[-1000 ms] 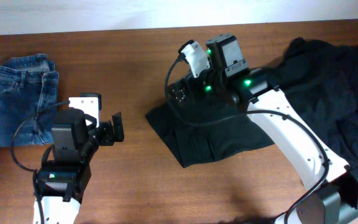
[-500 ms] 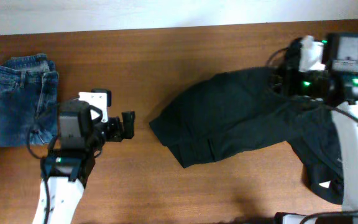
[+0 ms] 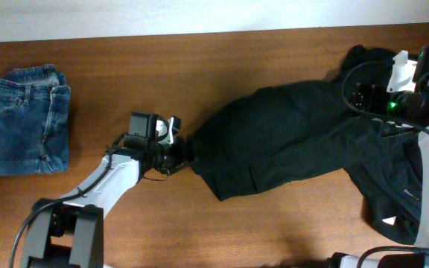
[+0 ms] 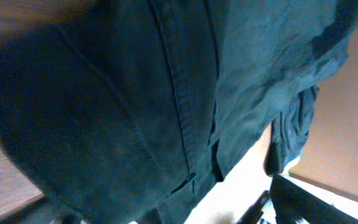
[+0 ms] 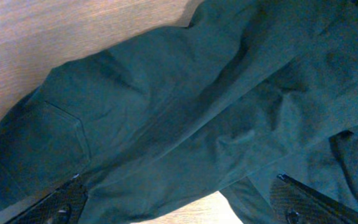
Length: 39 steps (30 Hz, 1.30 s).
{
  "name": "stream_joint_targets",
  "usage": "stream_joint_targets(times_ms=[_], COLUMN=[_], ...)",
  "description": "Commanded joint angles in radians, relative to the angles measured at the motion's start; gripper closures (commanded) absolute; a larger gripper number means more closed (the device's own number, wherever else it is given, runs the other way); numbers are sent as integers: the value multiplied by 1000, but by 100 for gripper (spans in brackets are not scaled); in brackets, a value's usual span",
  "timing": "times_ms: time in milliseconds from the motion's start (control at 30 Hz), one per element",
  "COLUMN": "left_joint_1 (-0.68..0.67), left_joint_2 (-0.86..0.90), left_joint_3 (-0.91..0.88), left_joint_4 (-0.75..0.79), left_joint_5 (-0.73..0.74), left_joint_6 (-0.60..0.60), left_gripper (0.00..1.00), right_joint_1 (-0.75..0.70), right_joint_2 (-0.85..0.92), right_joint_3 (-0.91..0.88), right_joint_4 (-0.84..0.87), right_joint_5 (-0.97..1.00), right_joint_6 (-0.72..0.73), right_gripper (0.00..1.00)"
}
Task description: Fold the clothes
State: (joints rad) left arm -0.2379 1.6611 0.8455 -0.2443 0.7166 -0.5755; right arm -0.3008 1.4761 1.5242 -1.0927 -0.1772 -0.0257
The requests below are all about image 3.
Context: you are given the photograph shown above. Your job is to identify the black trousers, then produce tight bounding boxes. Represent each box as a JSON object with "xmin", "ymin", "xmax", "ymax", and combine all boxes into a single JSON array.
[{"xmin": 188, "ymin": 80, "xmax": 420, "ymax": 202}]

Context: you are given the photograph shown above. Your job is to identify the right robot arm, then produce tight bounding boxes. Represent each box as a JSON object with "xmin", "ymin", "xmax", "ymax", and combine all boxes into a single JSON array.
[{"xmin": 336, "ymin": 46, "xmax": 429, "ymax": 267}]

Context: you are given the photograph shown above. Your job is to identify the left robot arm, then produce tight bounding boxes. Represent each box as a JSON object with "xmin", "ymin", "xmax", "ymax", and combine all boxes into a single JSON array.
[{"xmin": 15, "ymin": 112, "xmax": 193, "ymax": 268}]

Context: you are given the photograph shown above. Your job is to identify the black jacket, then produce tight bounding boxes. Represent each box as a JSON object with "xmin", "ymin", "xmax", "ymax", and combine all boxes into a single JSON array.
[{"xmin": 334, "ymin": 45, "xmax": 422, "ymax": 245}]

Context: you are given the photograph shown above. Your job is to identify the folded blue jeans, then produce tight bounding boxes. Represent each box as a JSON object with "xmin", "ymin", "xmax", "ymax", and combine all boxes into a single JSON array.
[{"xmin": 0, "ymin": 64, "xmax": 71, "ymax": 176}]

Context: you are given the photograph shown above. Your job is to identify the right black camera cable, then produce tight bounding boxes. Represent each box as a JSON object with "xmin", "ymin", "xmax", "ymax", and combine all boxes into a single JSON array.
[{"xmin": 341, "ymin": 59, "xmax": 429, "ymax": 153}]

